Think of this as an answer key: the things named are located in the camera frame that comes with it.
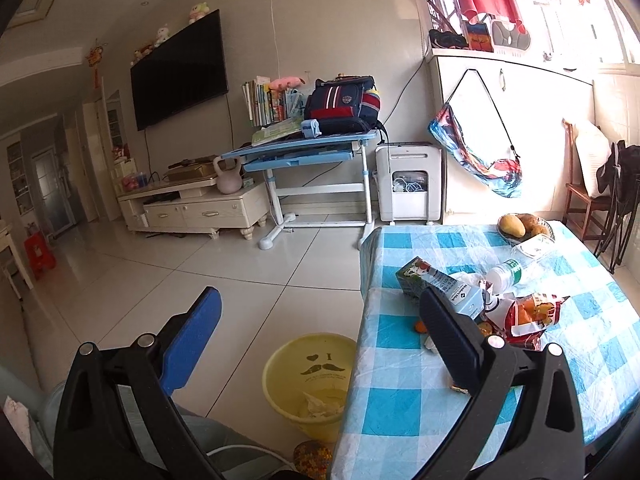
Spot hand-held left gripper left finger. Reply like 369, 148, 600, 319
52, 286, 223, 480

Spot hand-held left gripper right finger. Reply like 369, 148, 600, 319
419, 287, 586, 480

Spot green juice carton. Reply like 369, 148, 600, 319
395, 256, 486, 321

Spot orange red snack wrapper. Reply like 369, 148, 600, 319
487, 292, 571, 351

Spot yellow plastic waste bin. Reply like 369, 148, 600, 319
262, 334, 358, 443

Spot colourful printed shoulder bag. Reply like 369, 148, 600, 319
428, 69, 523, 198

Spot white crumpled tissue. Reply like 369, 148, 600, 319
450, 269, 496, 311

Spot blue white checked tablecloth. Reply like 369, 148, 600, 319
330, 220, 640, 480

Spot clear plastic bottle green label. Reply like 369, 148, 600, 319
486, 235, 558, 292

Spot white television cabinet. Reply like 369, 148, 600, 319
117, 180, 271, 241

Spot yellow mango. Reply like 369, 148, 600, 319
500, 215, 527, 239

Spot crumpled paper in bin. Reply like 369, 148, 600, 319
300, 392, 346, 421

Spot fruit bowl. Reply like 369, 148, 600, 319
497, 214, 556, 247

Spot pink kettlebell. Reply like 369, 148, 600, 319
213, 156, 244, 195

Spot speckled round object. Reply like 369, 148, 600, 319
292, 441, 333, 476

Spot brown flat box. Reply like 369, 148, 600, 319
165, 157, 218, 183

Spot red plastic stool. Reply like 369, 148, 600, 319
24, 232, 57, 281

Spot white air purifier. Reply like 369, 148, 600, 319
376, 142, 443, 225

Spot wooden chair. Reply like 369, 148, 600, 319
562, 119, 616, 241

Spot white side table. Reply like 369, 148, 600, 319
0, 225, 33, 301

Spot glass door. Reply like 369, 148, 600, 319
32, 147, 76, 233

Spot blue study desk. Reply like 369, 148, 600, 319
221, 129, 381, 251

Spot open green booklet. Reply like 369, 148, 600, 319
251, 117, 303, 147

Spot white pillow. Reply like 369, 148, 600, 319
575, 121, 613, 197

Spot black folding chair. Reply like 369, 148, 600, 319
595, 140, 640, 273

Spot row of books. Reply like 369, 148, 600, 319
242, 77, 306, 128

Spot black flat television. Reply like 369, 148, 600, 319
131, 9, 230, 132

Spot navy red backpack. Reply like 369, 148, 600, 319
304, 76, 388, 136

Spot pink plush toy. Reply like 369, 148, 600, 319
267, 76, 306, 92

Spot black shoes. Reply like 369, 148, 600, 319
429, 29, 468, 50

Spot grey white cushion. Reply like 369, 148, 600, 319
490, 19, 531, 52

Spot red wall decoration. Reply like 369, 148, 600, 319
85, 45, 106, 88

